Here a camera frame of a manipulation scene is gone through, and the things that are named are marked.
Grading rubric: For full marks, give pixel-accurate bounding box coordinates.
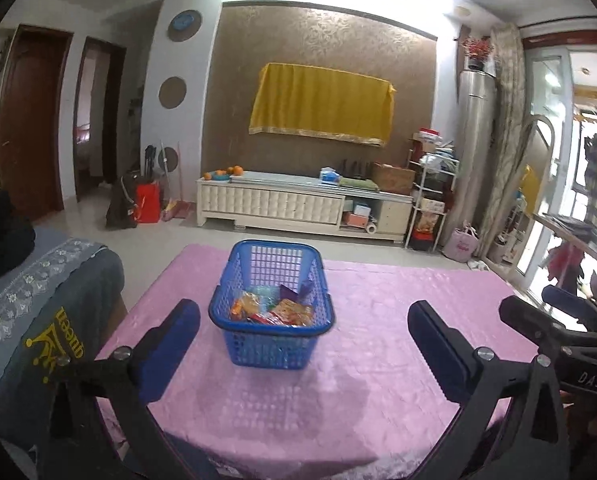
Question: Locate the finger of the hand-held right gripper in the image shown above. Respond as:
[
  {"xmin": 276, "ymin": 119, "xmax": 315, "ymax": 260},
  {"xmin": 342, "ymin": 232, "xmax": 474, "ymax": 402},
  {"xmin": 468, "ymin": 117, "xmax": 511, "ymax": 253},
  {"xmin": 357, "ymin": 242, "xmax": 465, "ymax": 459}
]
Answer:
[
  {"xmin": 541, "ymin": 285, "xmax": 597, "ymax": 333},
  {"xmin": 498, "ymin": 296, "xmax": 597, "ymax": 361}
]

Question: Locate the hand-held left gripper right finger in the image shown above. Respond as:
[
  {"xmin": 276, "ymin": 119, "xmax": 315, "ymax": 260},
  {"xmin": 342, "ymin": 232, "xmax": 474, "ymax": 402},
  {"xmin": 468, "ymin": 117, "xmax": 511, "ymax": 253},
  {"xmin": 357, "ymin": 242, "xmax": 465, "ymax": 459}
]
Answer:
[{"xmin": 407, "ymin": 300, "xmax": 574, "ymax": 480}]

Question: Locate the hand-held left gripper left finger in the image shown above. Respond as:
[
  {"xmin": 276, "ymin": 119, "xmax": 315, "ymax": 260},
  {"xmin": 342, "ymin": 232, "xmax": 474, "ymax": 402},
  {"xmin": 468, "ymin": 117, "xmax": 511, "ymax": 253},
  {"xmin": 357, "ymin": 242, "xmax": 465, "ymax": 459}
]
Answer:
[{"xmin": 43, "ymin": 299, "xmax": 214, "ymax": 480}]

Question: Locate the blue plastic basket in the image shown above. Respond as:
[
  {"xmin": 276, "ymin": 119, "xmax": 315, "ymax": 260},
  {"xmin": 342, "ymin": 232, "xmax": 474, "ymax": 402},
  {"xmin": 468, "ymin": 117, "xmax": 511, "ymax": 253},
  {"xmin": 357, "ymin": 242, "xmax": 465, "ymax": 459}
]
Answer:
[{"xmin": 208, "ymin": 239, "xmax": 336, "ymax": 372}]

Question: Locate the yellow spicy snack packet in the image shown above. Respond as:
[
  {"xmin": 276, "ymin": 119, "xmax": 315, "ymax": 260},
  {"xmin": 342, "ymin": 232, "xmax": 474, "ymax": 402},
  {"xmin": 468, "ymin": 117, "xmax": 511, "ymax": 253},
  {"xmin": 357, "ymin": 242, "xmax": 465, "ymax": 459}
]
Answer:
[{"xmin": 273, "ymin": 299, "xmax": 315, "ymax": 328}]

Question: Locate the red cloth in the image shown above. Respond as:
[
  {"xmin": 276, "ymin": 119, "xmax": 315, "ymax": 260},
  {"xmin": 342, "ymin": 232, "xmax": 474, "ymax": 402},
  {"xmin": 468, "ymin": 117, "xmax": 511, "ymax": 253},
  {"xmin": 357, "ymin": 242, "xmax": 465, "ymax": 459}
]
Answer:
[{"xmin": 545, "ymin": 242, "xmax": 584, "ymax": 296}]

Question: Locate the pink tablecloth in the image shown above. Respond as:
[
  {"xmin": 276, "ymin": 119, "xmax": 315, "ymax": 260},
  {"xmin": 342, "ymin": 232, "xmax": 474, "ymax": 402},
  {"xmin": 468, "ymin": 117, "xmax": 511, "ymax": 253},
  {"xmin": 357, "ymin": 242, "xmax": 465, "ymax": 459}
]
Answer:
[{"xmin": 96, "ymin": 244, "xmax": 554, "ymax": 480}]

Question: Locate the wooden drying rack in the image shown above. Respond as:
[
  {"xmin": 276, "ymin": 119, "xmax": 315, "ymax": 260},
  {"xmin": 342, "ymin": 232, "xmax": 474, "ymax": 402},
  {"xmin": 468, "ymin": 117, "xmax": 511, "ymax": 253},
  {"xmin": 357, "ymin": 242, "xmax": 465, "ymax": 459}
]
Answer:
[{"xmin": 533, "ymin": 212, "xmax": 597, "ymax": 281}]

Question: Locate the dark grey cloth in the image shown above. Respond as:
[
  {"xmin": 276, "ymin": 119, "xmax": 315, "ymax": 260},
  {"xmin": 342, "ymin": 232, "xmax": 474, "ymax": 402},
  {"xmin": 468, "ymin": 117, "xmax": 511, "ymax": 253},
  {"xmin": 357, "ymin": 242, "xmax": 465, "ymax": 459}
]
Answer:
[{"xmin": 541, "ymin": 212, "xmax": 597, "ymax": 241}]

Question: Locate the pink tote bag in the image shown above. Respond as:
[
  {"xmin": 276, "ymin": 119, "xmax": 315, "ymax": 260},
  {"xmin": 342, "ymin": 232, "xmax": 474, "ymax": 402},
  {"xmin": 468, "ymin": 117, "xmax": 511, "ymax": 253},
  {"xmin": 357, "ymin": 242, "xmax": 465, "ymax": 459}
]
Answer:
[{"xmin": 442, "ymin": 225, "xmax": 480, "ymax": 262}]

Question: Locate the plaid hanging garment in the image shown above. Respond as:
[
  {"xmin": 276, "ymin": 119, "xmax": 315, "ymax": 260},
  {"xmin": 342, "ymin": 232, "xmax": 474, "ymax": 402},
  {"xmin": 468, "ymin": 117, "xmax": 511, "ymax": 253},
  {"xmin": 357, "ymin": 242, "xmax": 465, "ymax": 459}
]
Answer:
[{"xmin": 583, "ymin": 175, "xmax": 597, "ymax": 231}]

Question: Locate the black red box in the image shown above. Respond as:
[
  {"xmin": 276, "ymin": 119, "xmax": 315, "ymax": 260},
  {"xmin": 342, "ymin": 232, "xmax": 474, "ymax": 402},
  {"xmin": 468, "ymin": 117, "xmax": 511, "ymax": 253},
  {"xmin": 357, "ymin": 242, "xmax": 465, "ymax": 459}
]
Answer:
[{"xmin": 409, "ymin": 230, "xmax": 436, "ymax": 252}]

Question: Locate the grey embroidered cloth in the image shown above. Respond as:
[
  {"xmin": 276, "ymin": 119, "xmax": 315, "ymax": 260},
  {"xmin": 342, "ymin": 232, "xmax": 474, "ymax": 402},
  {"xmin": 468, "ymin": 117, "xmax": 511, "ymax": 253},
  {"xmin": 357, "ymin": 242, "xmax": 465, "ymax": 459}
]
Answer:
[{"xmin": 0, "ymin": 227, "xmax": 125, "ymax": 453}]

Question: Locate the broom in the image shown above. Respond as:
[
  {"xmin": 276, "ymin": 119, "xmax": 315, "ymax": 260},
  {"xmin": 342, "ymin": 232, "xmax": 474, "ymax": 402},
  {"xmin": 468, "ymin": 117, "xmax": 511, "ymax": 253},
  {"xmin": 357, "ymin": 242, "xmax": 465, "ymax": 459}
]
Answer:
[{"xmin": 161, "ymin": 142, "xmax": 189, "ymax": 221}]

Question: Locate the arched standing mirror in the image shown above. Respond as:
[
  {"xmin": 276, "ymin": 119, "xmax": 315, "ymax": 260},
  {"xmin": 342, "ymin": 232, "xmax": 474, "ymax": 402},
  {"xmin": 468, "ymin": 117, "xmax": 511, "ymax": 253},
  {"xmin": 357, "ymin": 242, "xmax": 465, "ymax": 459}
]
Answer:
[{"xmin": 505, "ymin": 114, "xmax": 556, "ymax": 266}]

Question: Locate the black bag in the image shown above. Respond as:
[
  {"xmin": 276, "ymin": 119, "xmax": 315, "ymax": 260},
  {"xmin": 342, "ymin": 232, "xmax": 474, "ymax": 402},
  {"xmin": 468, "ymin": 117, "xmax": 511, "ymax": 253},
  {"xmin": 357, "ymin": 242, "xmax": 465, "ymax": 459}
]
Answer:
[{"xmin": 105, "ymin": 174, "xmax": 139, "ymax": 230}]

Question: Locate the white metal shelf rack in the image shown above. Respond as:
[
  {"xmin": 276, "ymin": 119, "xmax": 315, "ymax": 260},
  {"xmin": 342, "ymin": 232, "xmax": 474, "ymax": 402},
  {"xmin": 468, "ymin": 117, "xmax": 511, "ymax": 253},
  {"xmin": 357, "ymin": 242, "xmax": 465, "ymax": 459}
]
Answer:
[{"xmin": 404, "ymin": 135, "xmax": 461, "ymax": 253}]

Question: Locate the standing air conditioner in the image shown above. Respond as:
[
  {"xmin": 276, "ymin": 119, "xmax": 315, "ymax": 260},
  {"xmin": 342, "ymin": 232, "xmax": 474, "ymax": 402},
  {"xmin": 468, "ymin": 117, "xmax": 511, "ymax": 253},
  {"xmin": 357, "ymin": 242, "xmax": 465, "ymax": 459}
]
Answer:
[{"xmin": 455, "ymin": 70, "xmax": 496, "ymax": 246}]

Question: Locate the white TV cabinet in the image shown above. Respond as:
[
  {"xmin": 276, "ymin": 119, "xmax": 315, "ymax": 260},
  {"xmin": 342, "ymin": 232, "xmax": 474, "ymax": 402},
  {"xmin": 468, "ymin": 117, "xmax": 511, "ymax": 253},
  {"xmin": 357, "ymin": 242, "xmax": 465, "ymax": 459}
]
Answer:
[{"xmin": 196, "ymin": 170, "xmax": 414, "ymax": 246}]

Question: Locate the patterned beige curtain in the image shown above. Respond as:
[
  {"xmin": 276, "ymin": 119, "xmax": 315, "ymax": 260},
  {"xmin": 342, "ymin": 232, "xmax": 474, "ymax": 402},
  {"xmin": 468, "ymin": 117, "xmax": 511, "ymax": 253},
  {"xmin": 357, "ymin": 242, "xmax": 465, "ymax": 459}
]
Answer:
[{"xmin": 478, "ymin": 22, "xmax": 526, "ymax": 256}]

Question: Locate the pile of folded clothes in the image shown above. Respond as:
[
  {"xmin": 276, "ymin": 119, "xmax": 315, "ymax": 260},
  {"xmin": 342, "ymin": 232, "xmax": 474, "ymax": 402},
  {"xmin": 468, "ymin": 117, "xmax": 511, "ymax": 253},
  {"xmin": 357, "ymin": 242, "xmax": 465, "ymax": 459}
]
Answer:
[{"xmin": 421, "ymin": 150, "xmax": 459, "ymax": 173}]

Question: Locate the brown cardboard box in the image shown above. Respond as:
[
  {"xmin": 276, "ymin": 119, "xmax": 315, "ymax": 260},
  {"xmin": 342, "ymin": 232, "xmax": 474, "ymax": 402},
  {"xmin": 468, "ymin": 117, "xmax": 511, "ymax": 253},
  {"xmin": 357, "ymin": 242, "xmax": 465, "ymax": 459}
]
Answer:
[{"xmin": 369, "ymin": 161, "xmax": 416, "ymax": 196}]

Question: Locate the green folded cloth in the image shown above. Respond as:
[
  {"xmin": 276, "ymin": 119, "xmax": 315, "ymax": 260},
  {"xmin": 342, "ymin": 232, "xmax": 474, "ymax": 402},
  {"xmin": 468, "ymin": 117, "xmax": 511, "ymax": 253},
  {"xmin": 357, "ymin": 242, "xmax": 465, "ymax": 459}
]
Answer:
[{"xmin": 338, "ymin": 176, "xmax": 380, "ymax": 192}]

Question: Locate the black garment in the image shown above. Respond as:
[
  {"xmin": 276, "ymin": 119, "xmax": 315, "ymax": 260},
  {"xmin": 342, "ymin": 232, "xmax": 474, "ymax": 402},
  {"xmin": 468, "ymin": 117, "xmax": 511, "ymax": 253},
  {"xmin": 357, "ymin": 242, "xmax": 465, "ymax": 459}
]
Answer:
[{"xmin": 0, "ymin": 187, "xmax": 36, "ymax": 291}]

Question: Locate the glass balcony door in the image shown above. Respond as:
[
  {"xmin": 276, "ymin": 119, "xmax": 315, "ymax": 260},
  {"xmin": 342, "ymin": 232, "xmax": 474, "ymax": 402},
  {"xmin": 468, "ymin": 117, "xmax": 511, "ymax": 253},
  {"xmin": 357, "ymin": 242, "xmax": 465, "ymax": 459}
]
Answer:
[{"xmin": 515, "ymin": 45, "xmax": 597, "ymax": 291}]

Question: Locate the brown wooden door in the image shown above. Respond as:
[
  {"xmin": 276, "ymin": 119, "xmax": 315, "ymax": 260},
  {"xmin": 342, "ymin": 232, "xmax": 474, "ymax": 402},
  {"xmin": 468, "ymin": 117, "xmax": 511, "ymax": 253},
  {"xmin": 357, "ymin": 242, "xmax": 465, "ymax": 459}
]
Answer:
[{"xmin": 0, "ymin": 24, "xmax": 74, "ymax": 222}]

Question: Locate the red flower vase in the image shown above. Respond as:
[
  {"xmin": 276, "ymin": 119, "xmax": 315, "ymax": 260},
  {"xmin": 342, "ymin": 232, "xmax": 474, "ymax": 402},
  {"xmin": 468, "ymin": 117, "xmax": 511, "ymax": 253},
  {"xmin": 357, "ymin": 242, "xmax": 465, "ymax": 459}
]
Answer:
[{"xmin": 461, "ymin": 35, "xmax": 495, "ymax": 72}]

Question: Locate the brown door frame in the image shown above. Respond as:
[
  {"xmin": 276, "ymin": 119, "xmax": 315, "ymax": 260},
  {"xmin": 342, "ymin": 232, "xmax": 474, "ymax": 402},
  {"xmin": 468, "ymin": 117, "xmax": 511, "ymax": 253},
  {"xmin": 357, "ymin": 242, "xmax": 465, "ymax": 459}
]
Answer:
[{"xmin": 73, "ymin": 36, "xmax": 128, "ymax": 203}]

